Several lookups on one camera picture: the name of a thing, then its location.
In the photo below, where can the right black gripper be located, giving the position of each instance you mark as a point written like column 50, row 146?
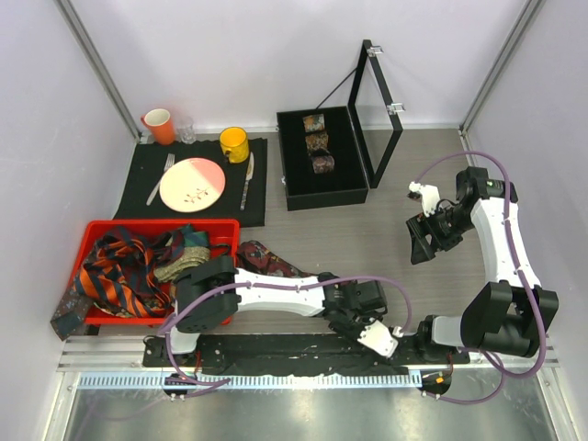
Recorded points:
column 422, row 250

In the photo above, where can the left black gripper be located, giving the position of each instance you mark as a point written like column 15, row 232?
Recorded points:
column 355, row 335

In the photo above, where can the dark red patterned tie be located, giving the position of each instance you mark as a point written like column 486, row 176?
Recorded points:
column 254, row 257

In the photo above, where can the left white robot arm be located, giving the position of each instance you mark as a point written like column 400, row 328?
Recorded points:
column 208, row 294

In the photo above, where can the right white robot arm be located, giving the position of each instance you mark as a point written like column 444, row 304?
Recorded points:
column 512, row 310

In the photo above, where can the black tie box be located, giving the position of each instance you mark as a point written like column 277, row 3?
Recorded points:
column 344, row 184

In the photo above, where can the rolled tie bottom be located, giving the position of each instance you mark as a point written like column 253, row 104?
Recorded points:
column 322, row 164

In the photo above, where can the rolled tie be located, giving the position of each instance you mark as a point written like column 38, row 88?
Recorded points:
column 317, row 142
column 322, row 164
column 313, row 123

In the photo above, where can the rolled tie middle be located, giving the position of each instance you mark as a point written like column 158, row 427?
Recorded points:
column 317, row 142

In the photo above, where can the rolled tie top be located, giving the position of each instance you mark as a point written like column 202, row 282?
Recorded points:
column 313, row 123

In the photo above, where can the red plastic bin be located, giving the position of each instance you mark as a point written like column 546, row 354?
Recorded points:
column 224, row 236

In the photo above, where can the black placemat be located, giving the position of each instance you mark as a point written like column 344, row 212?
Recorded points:
column 147, row 165

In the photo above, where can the beige woven tie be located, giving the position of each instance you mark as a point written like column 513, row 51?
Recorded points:
column 192, row 256

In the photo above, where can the teal floral tie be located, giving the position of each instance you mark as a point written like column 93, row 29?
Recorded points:
column 186, row 241

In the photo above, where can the silver knife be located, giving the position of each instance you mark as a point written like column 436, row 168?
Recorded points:
column 248, row 177

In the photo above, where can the black box lid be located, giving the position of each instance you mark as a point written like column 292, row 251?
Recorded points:
column 374, row 113

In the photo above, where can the yellow mug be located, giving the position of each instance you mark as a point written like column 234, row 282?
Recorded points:
column 235, row 145

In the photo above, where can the pink cream plate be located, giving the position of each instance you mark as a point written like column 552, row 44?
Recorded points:
column 192, row 185

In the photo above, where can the orange navy striped tie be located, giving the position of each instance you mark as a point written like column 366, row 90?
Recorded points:
column 118, row 274

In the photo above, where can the silver fork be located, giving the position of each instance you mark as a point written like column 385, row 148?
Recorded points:
column 169, row 162

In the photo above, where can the clear glass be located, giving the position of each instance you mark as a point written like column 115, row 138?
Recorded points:
column 185, row 130

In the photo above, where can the orange cup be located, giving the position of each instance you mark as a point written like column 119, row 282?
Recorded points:
column 159, row 123

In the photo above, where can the navy speckled tie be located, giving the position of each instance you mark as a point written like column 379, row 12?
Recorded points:
column 70, row 313

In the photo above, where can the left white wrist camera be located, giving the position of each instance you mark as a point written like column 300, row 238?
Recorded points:
column 381, row 339

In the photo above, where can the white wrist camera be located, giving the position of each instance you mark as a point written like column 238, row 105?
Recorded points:
column 381, row 339
column 427, row 195

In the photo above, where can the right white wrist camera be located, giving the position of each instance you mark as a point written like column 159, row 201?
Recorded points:
column 427, row 195

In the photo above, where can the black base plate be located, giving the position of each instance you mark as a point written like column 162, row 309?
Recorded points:
column 308, row 355

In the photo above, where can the white cable duct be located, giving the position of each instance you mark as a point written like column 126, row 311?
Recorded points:
column 170, row 381

